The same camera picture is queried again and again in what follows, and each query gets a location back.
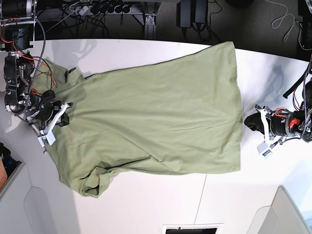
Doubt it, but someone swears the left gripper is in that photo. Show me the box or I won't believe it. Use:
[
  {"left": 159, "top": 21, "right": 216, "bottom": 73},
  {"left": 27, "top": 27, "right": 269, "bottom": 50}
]
[{"left": 244, "top": 105, "right": 301, "bottom": 146}]

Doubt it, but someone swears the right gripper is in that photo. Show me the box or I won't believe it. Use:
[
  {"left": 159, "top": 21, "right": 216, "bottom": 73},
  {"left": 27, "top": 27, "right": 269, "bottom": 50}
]
[{"left": 26, "top": 90, "right": 73, "bottom": 136}]

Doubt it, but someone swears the green t-shirt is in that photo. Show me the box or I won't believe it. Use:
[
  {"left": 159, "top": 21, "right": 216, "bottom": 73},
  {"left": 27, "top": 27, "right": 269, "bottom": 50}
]
[{"left": 30, "top": 40, "right": 243, "bottom": 198}]

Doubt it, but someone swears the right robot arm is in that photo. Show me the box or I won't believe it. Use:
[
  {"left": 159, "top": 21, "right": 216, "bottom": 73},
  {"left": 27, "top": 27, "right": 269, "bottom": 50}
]
[{"left": 0, "top": 0, "right": 73, "bottom": 136}]

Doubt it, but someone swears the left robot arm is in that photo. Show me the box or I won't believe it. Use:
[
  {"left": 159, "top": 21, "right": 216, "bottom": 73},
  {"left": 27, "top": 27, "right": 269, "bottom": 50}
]
[{"left": 244, "top": 62, "right": 312, "bottom": 149}]

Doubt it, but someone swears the white framed floor vent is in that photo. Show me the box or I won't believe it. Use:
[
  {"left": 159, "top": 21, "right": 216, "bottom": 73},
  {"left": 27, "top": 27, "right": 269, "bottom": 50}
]
[{"left": 162, "top": 223, "right": 223, "bottom": 234}]

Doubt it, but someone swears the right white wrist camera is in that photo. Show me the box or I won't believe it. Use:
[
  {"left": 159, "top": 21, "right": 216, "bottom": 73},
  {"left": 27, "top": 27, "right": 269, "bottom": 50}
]
[{"left": 38, "top": 132, "right": 56, "bottom": 147}]

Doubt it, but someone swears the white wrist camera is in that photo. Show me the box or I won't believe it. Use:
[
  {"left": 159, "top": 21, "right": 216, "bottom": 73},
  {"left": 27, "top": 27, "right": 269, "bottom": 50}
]
[
  {"left": 257, "top": 141, "right": 273, "bottom": 158},
  {"left": 38, "top": 132, "right": 56, "bottom": 147}
]

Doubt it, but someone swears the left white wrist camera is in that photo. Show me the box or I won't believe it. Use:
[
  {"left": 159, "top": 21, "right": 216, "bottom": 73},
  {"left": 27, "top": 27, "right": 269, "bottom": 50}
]
[{"left": 257, "top": 141, "right": 273, "bottom": 158}]

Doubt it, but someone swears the black cable bundle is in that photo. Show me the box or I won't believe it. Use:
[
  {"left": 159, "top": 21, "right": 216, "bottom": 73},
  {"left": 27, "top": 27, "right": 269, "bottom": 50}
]
[{"left": 60, "top": 0, "right": 137, "bottom": 27}]

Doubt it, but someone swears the grey table leg bracket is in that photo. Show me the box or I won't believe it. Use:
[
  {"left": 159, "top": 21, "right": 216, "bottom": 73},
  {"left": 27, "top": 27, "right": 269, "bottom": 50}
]
[{"left": 144, "top": 14, "right": 156, "bottom": 40}]

